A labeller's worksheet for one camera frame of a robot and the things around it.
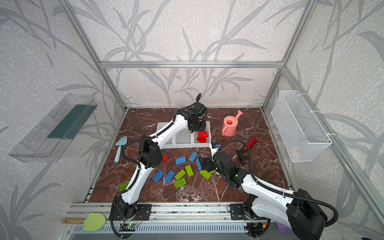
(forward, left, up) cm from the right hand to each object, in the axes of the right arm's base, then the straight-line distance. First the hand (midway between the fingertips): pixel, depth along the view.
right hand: (205, 152), depth 82 cm
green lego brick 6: (-16, +45, -10) cm, 49 cm away
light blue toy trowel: (+13, +56, -10) cm, 58 cm away
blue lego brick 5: (-10, +20, -10) cm, 25 cm away
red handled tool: (+12, -31, -10) cm, 35 cm away
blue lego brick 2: (+3, +7, -12) cm, 14 cm away
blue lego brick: (0, +15, -11) cm, 19 cm away
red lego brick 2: (+13, +2, -11) cm, 17 cm away
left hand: (+19, -1, +1) cm, 19 cm away
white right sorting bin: (+10, +6, -8) cm, 14 cm away
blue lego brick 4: (-10, +27, -10) cm, 30 cm away
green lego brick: (-8, +15, -12) cm, 21 cm away
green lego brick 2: (-7, +9, -11) cm, 16 cm away
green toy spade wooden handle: (-32, +54, -11) cm, 64 cm away
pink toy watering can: (+20, -17, -2) cm, 26 cm away
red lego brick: (+17, +1, -8) cm, 18 cm away
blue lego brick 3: (-3, +4, -11) cm, 12 cm away
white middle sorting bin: (+15, +14, -12) cm, 24 cm away
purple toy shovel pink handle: (-34, -37, -11) cm, 51 cm away
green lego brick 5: (-12, -4, +3) cm, 13 cm away
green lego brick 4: (-9, 0, -10) cm, 14 cm away
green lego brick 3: (-13, +14, -11) cm, 22 cm away
